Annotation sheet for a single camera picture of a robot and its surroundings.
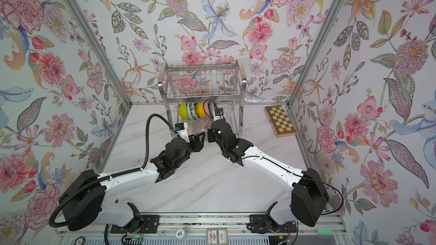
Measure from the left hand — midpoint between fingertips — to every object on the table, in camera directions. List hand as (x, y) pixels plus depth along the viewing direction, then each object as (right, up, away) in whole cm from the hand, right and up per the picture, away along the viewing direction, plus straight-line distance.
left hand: (205, 136), depth 80 cm
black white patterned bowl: (-1, +15, +22) cm, 27 cm away
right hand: (+3, +6, 0) cm, 7 cm away
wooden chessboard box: (+46, +7, +29) cm, 55 cm away
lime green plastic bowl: (-15, +13, +21) cm, 29 cm away
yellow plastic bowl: (-5, +13, +21) cm, 25 cm away
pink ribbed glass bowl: (-2, +5, 0) cm, 5 cm away
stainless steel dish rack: (+9, +31, +34) cm, 47 cm away
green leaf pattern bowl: (-9, +16, +23) cm, 29 cm away
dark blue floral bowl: (+2, +15, +22) cm, 27 cm away
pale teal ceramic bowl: (-11, +13, +21) cm, 27 cm away
